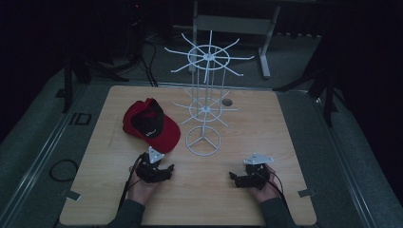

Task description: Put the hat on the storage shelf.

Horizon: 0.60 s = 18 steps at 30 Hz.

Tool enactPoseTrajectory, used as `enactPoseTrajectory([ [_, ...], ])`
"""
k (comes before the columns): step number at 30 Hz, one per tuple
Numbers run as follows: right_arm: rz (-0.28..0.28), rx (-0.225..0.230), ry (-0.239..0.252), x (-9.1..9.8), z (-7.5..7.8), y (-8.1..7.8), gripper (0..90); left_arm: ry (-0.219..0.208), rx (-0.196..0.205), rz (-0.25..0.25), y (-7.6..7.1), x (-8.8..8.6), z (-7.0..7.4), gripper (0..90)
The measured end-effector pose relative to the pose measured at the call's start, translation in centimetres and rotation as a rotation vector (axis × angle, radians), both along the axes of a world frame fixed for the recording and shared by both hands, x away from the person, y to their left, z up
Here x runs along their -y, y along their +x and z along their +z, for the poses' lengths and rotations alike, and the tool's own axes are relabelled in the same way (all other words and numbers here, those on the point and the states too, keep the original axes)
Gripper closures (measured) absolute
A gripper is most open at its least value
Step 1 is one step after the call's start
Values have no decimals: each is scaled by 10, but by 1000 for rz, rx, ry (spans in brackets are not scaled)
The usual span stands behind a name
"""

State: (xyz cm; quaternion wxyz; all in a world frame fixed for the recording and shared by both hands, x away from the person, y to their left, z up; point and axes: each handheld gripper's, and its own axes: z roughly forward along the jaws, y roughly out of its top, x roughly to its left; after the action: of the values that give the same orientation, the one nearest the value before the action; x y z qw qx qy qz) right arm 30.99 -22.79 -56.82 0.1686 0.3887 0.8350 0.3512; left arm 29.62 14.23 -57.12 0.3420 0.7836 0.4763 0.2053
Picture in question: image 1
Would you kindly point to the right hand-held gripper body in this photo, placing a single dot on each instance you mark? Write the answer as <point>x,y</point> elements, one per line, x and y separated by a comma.
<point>258,175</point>

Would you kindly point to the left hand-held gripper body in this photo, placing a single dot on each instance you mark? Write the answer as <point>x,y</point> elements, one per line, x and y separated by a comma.
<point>149,167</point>

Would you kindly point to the red and black cap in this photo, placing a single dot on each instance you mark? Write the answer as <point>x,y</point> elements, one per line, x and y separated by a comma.
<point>152,126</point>

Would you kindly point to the person's right hand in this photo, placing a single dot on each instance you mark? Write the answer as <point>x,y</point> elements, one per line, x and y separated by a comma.
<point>267,191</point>

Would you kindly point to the person's left hand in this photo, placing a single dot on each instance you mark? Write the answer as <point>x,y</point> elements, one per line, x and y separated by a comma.
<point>142,190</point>

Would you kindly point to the grey tape strip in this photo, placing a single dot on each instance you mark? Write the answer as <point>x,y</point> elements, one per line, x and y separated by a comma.
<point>307,193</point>
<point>71,195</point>

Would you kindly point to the round grey table grommet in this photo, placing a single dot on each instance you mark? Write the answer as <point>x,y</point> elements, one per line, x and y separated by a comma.
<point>226,102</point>

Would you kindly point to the black tripod stand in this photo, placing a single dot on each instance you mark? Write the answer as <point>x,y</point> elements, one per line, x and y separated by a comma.
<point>328,91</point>
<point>68,82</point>

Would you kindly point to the white metal desk frame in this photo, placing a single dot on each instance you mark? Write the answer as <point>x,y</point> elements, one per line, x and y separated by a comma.
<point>234,24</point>

